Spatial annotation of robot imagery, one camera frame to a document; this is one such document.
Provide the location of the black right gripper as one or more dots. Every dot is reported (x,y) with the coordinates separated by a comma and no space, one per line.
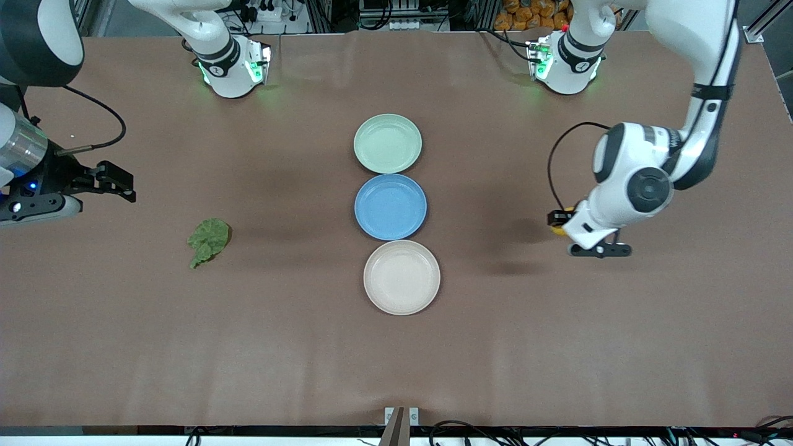
(60,176)

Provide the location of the green lettuce leaf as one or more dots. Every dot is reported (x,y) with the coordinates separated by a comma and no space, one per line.
(209,238)

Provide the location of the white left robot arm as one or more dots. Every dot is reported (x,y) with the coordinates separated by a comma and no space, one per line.
(700,37)

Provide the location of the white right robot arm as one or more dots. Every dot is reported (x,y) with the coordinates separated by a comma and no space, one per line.
(217,62)

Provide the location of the base connector box green light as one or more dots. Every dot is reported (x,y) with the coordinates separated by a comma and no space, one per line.
(540,59)
(259,62)

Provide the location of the pale beige round plate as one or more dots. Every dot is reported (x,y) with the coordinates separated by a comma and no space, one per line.
(401,277)

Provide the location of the blue round plate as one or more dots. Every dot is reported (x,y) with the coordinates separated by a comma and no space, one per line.
(390,207)

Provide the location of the brown table cover sheet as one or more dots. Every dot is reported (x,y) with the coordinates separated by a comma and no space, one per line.
(186,341)

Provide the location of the pale green round plate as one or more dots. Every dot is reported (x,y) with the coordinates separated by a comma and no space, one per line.
(387,144)

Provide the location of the pile of orange fruit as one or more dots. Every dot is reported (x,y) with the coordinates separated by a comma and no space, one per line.
(526,15)

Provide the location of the white power strip with plugs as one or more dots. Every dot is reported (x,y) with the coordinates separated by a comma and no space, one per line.
(266,13)

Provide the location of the aluminium frame profile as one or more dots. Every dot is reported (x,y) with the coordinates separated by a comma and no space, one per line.
(753,34)

